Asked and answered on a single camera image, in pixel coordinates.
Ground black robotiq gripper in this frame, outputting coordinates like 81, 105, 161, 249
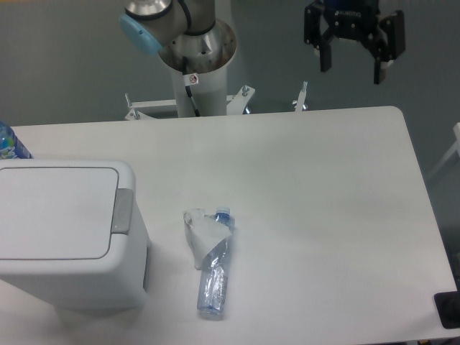
304, 1, 406, 85

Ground grey trash can push button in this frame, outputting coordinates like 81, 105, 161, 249
111, 188, 134, 235

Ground white trash can body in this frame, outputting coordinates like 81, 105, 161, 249
1, 159, 151, 309

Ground white trash can lid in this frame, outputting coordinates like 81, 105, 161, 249
1, 167, 118, 259

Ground crumpled white tissue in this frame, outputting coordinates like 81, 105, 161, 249
183, 206, 231, 270

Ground black device at table edge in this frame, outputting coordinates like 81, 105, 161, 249
434, 291, 459, 329

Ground clear crushed plastic bottle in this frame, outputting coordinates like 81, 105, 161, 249
197, 206, 234, 321

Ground blue labelled drink bottle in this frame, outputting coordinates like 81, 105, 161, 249
1, 122, 33, 160

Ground white frame at right edge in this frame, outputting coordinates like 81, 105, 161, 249
427, 122, 459, 185

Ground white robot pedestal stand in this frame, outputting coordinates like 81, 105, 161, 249
124, 50, 310, 121

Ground black cable on pedestal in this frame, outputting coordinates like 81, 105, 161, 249
181, 56, 201, 118

